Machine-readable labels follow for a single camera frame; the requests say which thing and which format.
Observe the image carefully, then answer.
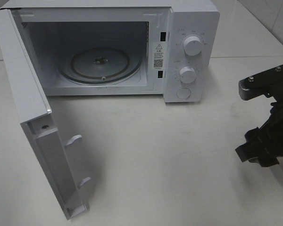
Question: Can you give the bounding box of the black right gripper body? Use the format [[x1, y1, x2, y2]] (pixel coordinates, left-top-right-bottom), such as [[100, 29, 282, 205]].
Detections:
[[245, 101, 283, 158]]

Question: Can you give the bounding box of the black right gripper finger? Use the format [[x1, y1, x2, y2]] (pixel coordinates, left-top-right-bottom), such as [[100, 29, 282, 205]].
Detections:
[[235, 143, 279, 167]]

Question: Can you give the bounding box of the white microwave oven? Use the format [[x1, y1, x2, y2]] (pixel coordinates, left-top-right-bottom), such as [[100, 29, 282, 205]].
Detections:
[[0, 0, 220, 219]]

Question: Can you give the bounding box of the glass microwave turntable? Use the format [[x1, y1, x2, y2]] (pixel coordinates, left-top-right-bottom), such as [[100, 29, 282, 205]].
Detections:
[[58, 47, 142, 84]]

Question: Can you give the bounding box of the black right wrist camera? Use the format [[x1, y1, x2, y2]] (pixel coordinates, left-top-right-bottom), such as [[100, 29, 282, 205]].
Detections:
[[238, 65, 283, 101]]

